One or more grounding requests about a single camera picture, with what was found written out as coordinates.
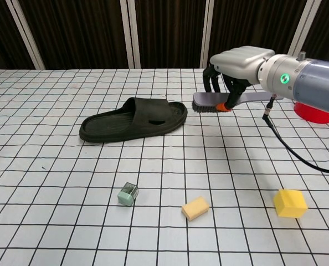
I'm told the yellow block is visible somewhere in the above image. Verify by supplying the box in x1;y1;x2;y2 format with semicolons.
273;189;309;219

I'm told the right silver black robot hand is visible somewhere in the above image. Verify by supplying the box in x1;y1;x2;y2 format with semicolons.
202;46;276;113

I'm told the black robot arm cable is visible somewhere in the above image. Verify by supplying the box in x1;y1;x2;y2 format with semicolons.
261;94;329;175

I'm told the white frame post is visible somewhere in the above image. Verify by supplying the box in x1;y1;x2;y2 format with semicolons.
119;0;141;69
287;0;317;58
200;0;215;69
5;0;45;70

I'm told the white checkered tablecloth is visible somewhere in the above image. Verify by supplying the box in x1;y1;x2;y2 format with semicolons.
0;67;329;266

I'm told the black rubber slipper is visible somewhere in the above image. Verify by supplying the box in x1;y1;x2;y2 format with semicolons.
79;96;188;144

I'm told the grey brush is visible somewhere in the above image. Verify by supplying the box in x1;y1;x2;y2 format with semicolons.
192;91;284;114

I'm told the tan sponge block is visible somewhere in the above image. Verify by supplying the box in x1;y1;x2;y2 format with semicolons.
181;196;211;222

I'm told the small green clear box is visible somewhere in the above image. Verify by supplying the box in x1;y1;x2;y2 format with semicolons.
117;182;139;207

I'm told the red bowl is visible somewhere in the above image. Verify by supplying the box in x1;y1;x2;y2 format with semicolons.
293;101;329;124

